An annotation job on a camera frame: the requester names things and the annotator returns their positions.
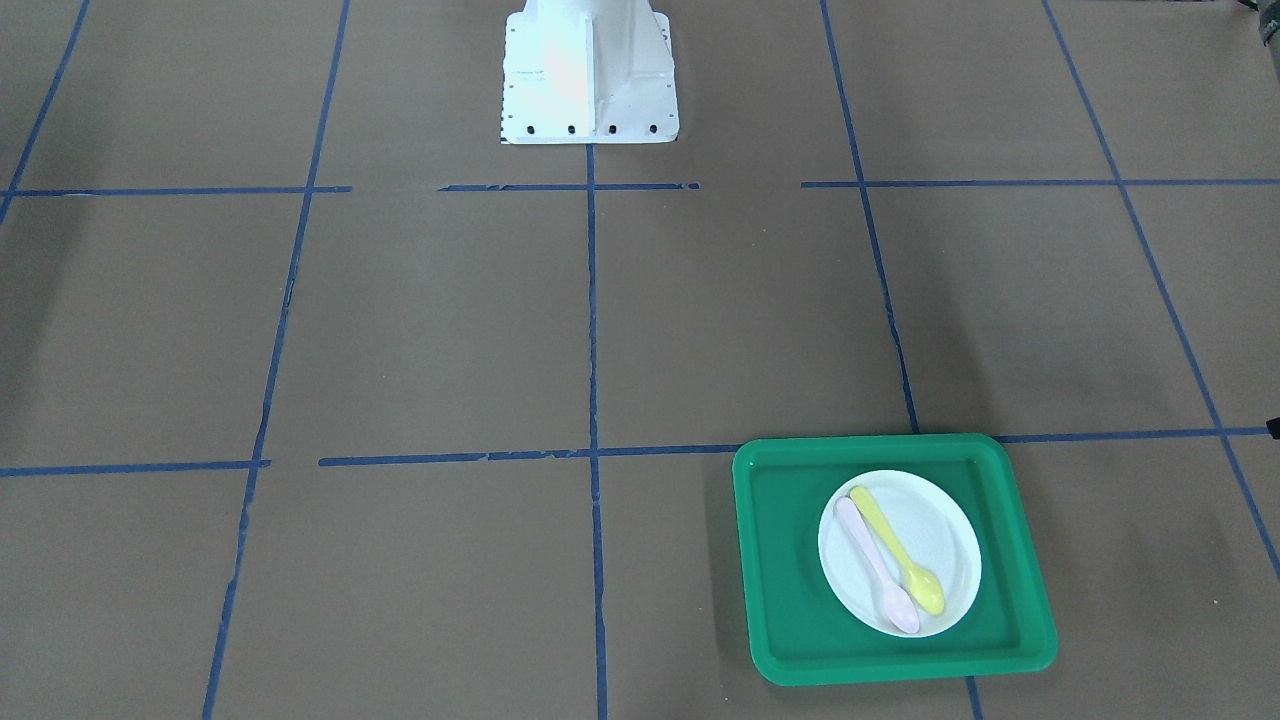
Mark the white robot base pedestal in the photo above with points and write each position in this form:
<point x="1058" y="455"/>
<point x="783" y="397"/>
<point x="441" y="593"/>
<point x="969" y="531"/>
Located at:
<point x="588" y="72"/>

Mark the brown paper table cover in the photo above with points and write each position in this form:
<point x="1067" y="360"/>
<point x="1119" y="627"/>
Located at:
<point x="320" y="402"/>

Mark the white round plate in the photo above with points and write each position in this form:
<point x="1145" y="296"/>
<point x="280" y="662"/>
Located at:
<point x="934" y="530"/>

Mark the pink plastic spoon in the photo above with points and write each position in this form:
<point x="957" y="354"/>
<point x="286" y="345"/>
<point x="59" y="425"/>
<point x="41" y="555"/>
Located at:
<point x="894" y="602"/>

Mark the green plastic tray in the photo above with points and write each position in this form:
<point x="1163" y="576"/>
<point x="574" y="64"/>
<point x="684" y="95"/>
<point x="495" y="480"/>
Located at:
<point x="799" y="634"/>

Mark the yellow plastic spoon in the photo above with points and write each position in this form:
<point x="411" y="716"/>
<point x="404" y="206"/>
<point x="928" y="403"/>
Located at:
<point x="920" y="583"/>

